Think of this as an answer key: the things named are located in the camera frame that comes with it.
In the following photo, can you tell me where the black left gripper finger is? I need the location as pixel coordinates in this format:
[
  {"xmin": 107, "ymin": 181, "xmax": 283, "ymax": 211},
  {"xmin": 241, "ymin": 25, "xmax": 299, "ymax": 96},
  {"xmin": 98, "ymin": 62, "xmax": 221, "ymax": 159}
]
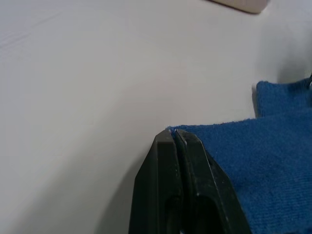
[
  {"xmin": 129, "ymin": 129, "xmax": 184, "ymax": 234},
  {"xmin": 175, "ymin": 129, "xmax": 252, "ymax": 234}
]

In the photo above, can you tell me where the blue sock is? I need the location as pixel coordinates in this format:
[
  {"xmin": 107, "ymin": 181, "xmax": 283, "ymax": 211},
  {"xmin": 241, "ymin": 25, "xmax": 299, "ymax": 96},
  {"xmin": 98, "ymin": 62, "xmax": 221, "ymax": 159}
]
[{"xmin": 165, "ymin": 78, "xmax": 312, "ymax": 234}]

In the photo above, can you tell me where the beige container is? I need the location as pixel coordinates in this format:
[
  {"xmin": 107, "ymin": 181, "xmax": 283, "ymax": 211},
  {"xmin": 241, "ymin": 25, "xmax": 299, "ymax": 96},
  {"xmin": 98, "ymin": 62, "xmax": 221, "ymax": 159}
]
[{"xmin": 206, "ymin": 0, "xmax": 268, "ymax": 14}]

